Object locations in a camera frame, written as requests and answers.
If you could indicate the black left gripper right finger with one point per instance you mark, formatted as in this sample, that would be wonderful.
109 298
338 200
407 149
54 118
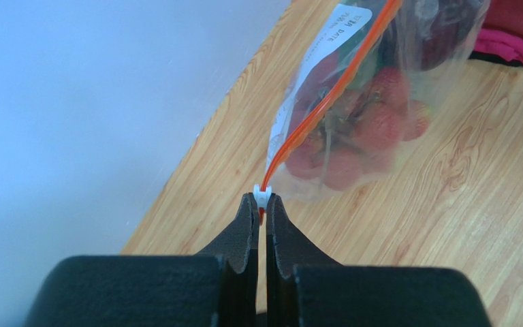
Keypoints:
306 287

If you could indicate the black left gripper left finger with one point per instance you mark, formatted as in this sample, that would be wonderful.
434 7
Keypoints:
215 287

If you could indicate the bunch of red lychees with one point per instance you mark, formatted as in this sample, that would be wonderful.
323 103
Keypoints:
360 135

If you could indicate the clear orange zip top bag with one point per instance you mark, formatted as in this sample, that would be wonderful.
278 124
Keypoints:
429 40

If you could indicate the black folded cloth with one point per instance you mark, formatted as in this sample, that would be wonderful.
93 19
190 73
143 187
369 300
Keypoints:
492 58

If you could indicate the red folded cloth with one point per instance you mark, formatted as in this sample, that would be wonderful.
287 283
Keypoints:
501 34

